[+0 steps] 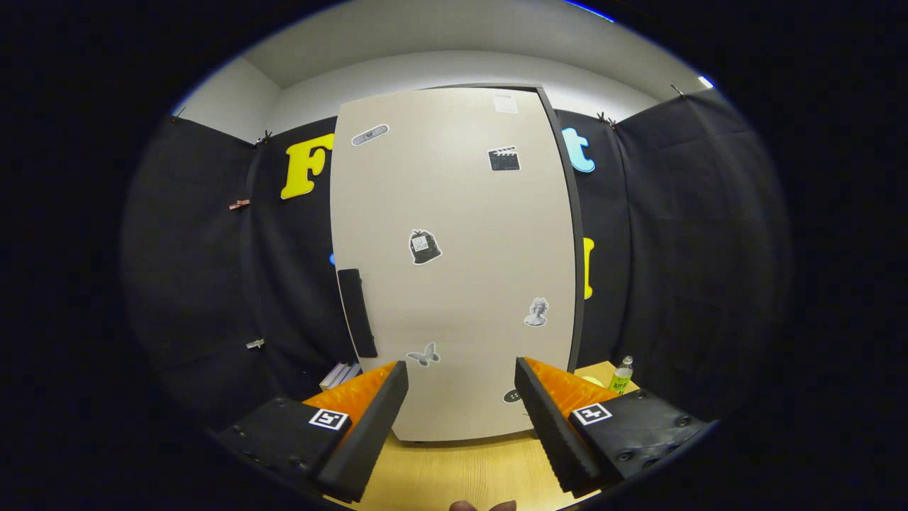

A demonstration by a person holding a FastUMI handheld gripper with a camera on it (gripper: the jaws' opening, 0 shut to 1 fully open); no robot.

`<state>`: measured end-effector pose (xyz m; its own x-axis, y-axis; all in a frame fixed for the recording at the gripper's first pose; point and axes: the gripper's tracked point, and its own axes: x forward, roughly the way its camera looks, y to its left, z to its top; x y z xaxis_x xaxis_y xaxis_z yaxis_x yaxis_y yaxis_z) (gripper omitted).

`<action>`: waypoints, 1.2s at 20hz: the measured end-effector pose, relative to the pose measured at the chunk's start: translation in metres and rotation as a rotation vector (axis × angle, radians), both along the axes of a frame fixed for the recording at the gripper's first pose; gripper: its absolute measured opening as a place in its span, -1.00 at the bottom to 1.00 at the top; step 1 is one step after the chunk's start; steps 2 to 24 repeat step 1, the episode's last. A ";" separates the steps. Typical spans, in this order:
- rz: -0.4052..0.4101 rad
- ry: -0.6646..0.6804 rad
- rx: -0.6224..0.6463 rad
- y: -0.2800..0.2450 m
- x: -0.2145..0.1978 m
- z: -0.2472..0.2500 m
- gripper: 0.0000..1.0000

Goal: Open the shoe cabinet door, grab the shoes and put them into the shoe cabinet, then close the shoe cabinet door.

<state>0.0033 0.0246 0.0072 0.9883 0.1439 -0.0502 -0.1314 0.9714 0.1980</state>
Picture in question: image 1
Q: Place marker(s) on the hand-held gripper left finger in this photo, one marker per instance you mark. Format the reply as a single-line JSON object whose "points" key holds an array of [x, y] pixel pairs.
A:
{"points": [[369, 426]]}

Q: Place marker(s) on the beige shoe cabinet door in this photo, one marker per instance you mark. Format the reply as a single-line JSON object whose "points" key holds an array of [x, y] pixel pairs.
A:
{"points": [[461, 284]]}

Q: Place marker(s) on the green drink bottle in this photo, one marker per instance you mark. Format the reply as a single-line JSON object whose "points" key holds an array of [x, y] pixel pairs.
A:
{"points": [[621, 380]]}

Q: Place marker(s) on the yellow plush toy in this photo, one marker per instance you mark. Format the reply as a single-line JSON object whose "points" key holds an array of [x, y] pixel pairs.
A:
{"points": [[593, 381]]}

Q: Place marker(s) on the black backdrop cloth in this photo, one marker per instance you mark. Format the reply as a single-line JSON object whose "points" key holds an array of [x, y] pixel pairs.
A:
{"points": [[674, 248]]}

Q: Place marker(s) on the white book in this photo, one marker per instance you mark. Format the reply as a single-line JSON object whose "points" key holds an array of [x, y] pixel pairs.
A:
{"points": [[332, 377]]}

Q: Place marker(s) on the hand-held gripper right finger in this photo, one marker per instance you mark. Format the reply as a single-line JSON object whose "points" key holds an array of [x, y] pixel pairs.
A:
{"points": [[553, 426]]}

